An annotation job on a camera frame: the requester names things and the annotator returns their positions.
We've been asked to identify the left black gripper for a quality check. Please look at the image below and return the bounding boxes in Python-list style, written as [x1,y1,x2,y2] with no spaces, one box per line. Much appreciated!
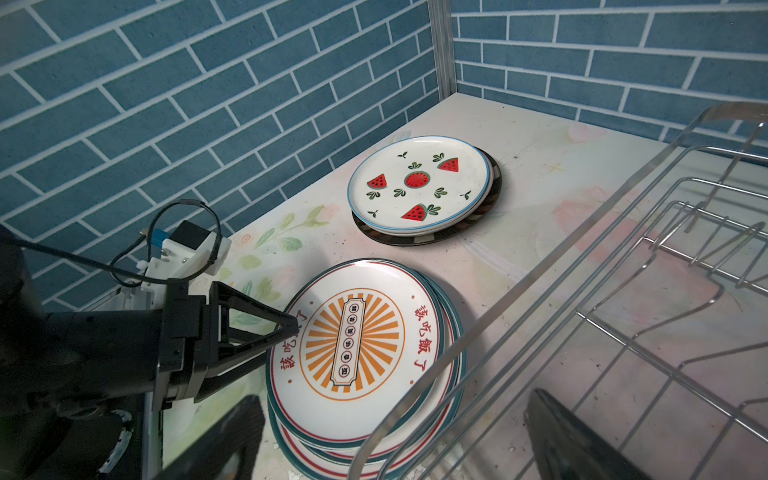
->
[43,281,299,414]

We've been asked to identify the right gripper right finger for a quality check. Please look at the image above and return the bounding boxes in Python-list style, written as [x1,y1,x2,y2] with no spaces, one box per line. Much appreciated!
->
[525,389,649,479]

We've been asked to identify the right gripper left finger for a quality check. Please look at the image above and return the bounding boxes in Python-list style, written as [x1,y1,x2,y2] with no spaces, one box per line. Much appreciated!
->
[155,395,266,480]

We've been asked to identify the patterned brown white plate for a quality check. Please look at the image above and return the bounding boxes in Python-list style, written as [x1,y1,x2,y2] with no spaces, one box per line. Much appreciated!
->
[267,273,464,479]

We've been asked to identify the dark patterned rim plate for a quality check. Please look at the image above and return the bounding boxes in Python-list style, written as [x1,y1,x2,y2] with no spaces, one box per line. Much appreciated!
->
[351,148,503,247]

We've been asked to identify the strawberry print blue rim plate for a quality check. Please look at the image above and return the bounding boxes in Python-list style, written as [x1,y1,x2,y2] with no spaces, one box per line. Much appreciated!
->
[347,136,491,236]

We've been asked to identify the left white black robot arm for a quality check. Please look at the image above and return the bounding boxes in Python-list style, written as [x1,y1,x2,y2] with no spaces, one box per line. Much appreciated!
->
[1,224,298,479]

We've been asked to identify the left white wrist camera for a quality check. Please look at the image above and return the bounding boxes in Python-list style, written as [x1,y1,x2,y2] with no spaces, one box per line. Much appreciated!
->
[137,221,232,283]

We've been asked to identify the silver wire dish rack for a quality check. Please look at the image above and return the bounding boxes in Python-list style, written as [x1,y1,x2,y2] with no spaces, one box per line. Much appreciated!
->
[348,102,767,479]

